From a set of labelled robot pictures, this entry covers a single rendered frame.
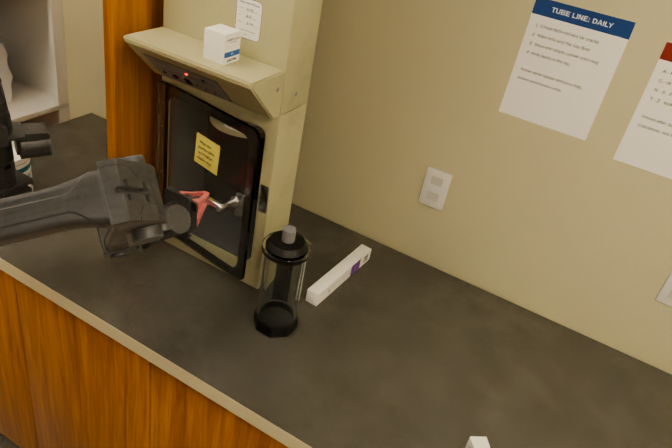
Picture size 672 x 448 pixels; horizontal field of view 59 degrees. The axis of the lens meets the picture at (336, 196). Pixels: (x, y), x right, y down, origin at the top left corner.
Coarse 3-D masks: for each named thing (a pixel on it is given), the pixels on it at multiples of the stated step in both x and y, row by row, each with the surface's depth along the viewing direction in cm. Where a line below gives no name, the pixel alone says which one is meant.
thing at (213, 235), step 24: (168, 96) 133; (192, 96) 128; (168, 120) 136; (192, 120) 131; (216, 120) 126; (240, 120) 122; (168, 144) 139; (192, 144) 133; (240, 144) 124; (168, 168) 142; (192, 168) 136; (240, 168) 126; (216, 192) 134; (240, 192) 129; (216, 216) 137; (240, 216) 131; (192, 240) 146; (216, 240) 140; (240, 240) 134; (216, 264) 143; (240, 264) 137
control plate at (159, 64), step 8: (160, 64) 122; (168, 64) 119; (168, 72) 125; (176, 72) 122; (184, 72) 119; (192, 72) 117; (184, 80) 125; (192, 80) 122; (200, 80) 119; (208, 80) 116; (200, 88) 124; (208, 88) 121; (216, 88) 119; (224, 96) 121
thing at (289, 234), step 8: (280, 232) 127; (288, 232) 123; (296, 232) 128; (272, 240) 124; (280, 240) 124; (288, 240) 124; (296, 240) 125; (304, 240) 126; (272, 248) 123; (280, 248) 122; (288, 248) 123; (296, 248) 123; (304, 248) 124; (280, 256) 122; (288, 256) 122; (296, 256) 123
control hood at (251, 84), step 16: (144, 32) 122; (160, 32) 124; (176, 32) 126; (144, 48) 118; (160, 48) 116; (176, 48) 117; (192, 48) 119; (176, 64) 117; (192, 64) 113; (208, 64) 113; (240, 64) 116; (256, 64) 117; (176, 80) 128; (224, 80) 111; (240, 80) 109; (256, 80) 110; (272, 80) 114; (240, 96) 116; (256, 96) 112; (272, 96) 116; (256, 112) 121; (272, 112) 119
